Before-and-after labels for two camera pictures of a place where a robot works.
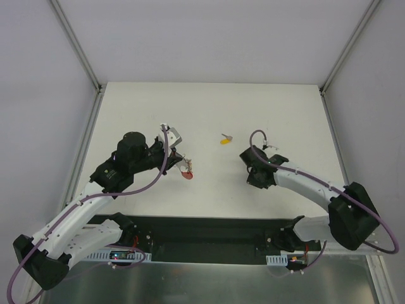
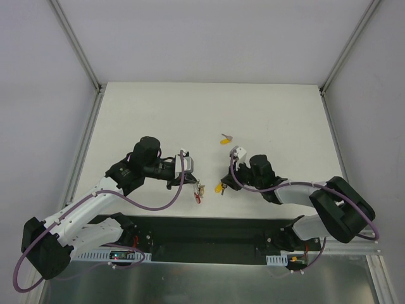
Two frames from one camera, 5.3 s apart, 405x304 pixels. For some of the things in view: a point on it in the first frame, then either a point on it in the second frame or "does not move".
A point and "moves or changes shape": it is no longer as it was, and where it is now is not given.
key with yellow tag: [227, 140] does not move
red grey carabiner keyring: [186, 170] moves or changes shape
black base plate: [214, 239] does not move
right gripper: [255, 178] -> [228, 181]
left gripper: [171, 160] -> [176, 182]
